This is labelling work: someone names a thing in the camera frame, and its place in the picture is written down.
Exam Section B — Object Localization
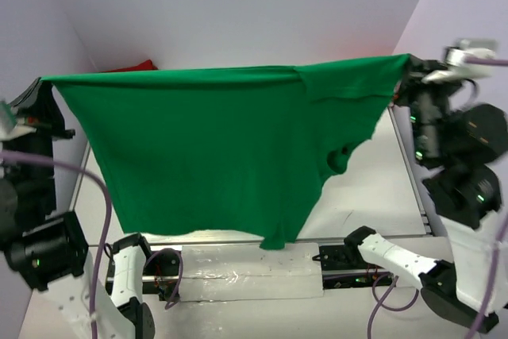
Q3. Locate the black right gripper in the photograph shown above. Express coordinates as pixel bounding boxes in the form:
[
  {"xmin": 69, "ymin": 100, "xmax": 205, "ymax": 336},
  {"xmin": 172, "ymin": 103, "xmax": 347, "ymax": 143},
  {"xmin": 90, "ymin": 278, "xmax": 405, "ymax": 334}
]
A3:
[{"xmin": 389, "ymin": 50, "xmax": 459, "ymax": 160}]

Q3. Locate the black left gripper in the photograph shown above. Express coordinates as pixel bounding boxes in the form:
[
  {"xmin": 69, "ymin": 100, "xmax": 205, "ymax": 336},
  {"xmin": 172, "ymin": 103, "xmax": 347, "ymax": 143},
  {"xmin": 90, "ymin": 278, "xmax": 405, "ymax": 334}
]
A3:
[{"xmin": 2, "ymin": 73, "xmax": 75, "ymax": 208}]

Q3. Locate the green t-shirt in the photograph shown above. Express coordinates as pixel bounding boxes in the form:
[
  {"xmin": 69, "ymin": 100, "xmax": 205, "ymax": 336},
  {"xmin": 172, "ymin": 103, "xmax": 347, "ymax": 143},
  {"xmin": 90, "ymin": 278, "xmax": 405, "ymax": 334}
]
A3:
[{"xmin": 46, "ymin": 54, "xmax": 409, "ymax": 250}]

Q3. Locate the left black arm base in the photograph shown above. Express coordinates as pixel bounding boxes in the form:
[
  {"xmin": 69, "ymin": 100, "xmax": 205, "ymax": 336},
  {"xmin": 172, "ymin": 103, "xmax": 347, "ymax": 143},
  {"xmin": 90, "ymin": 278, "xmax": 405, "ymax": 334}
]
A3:
[{"xmin": 142, "ymin": 248, "xmax": 183, "ymax": 309}]

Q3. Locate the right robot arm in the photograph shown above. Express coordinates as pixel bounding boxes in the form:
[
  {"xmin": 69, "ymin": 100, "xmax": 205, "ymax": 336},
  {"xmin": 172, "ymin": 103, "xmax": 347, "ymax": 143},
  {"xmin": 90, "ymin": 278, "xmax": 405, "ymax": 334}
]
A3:
[{"xmin": 344, "ymin": 46, "xmax": 507, "ymax": 336}]

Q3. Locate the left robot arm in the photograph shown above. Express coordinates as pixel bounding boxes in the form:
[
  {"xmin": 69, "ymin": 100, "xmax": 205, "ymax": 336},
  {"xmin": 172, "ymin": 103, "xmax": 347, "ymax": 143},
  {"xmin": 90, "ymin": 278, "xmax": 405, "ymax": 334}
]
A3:
[{"xmin": 1, "ymin": 79, "xmax": 156, "ymax": 338}]

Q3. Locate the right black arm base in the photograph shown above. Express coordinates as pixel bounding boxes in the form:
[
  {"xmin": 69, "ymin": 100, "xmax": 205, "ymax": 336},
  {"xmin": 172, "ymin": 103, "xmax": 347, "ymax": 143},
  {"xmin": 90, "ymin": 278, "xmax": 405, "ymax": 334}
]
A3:
[{"xmin": 312, "ymin": 245, "xmax": 392, "ymax": 290}]

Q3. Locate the red folded t-shirt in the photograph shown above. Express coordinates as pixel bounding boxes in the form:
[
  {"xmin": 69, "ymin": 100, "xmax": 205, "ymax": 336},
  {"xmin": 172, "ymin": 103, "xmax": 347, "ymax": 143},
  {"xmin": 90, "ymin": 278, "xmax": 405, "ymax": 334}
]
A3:
[{"xmin": 104, "ymin": 60, "xmax": 158, "ymax": 73}]

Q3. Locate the silver taped cover plate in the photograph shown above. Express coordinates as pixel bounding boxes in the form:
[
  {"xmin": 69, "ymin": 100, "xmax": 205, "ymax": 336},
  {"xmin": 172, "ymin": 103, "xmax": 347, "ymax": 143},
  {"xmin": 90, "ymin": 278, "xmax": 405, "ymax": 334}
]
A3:
[{"xmin": 179, "ymin": 243, "xmax": 324, "ymax": 302}]

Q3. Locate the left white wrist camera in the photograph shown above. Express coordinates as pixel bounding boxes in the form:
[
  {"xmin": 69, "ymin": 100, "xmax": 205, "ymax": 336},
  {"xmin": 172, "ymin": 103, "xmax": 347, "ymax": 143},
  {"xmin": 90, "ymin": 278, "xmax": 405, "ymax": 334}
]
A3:
[{"xmin": 0, "ymin": 99, "xmax": 36, "ymax": 141}]

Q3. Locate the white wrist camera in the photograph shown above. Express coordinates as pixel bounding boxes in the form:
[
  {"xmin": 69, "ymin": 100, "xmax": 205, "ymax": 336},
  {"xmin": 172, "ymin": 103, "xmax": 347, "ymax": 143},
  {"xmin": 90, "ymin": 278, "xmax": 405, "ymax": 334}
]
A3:
[
  {"xmin": 422, "ymin": 38, "xmax": 498, "ymax": 83},
  {"xmin": 0, "ymin": 99, "xmax": 36, "ymax": 141}
]

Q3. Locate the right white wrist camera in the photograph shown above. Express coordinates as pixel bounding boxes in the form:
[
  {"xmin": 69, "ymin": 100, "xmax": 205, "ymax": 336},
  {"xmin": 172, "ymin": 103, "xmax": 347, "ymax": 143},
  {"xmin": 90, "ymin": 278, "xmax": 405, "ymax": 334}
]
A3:
[{"xmin": 422, "ymin": 38, "xmax": 498, "ymax": 83}]

